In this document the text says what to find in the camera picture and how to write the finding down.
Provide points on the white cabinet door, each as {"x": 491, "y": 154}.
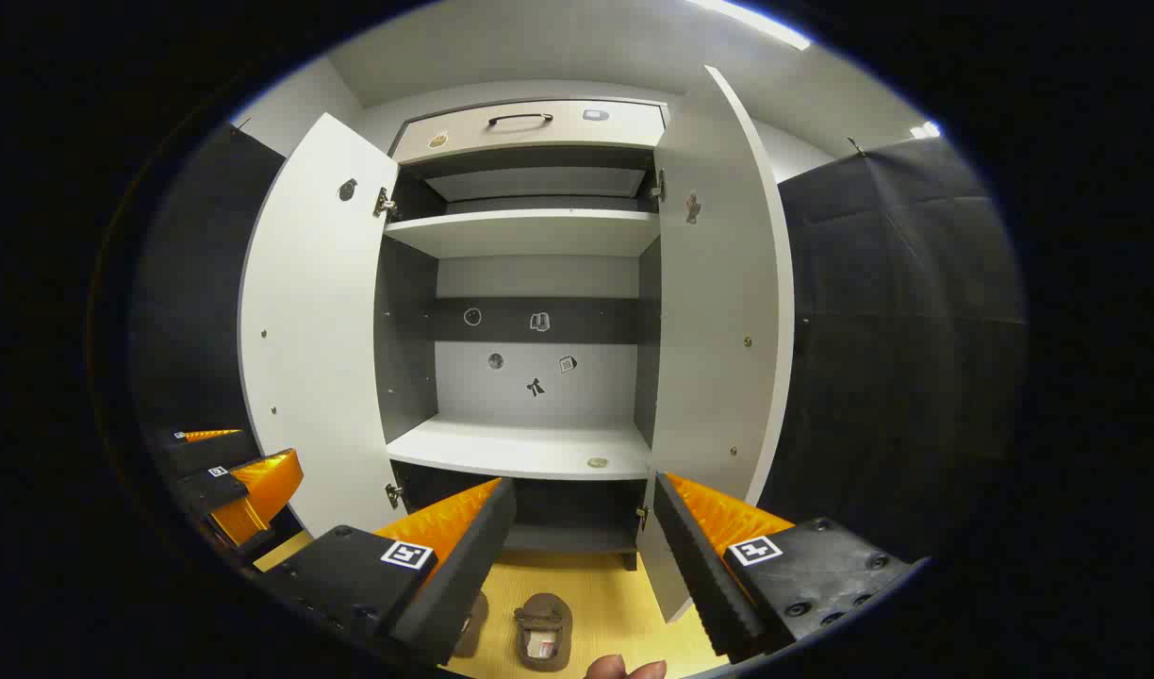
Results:
{"x": 718, "y": 330}
{"x": 313, "y": 330}

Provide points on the beige cabinet drawer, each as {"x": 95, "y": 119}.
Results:
{"x": 624, "y": 132}

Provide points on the small ceiling light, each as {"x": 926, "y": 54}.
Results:
{"x": 926, "y": 130}

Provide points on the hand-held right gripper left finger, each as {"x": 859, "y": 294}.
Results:
{"x": 464, "y": 566}

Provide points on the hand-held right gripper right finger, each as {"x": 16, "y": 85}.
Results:
{"x": 700, "y": 575}

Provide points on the black backdrop cloth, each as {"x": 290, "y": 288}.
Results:
{"x": 898, "y": 330}

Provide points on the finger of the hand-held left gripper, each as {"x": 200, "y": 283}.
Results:
{"x": 209, "y": 453}
{"x": 205, "y": 490}

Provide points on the brown shoe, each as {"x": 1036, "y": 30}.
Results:
{"x": 544, "y": 618}
{"x": 473, "y": 627}

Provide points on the long ceiling light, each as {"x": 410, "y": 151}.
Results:
{"x": 756, "y": 21}

